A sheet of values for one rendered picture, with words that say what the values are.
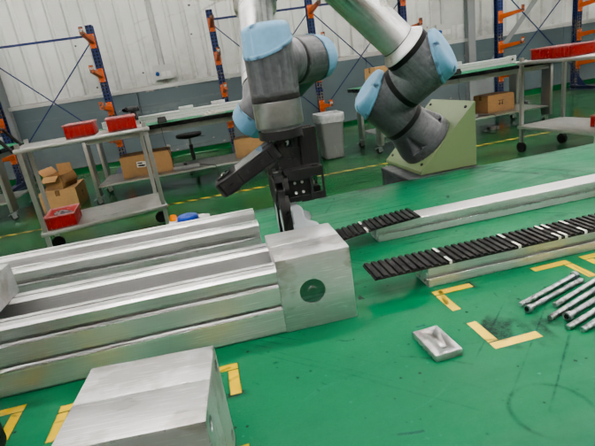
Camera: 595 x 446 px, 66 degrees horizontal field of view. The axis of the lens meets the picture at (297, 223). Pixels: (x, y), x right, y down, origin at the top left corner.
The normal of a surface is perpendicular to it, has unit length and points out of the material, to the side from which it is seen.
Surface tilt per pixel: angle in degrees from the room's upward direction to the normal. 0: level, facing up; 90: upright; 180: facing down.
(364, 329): 0
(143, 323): 90
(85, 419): 0
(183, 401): 0
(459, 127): 90
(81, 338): 90
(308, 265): 90
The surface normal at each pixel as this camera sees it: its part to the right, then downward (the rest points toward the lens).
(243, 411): -0.15, -0.94
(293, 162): 0.19, 0.29
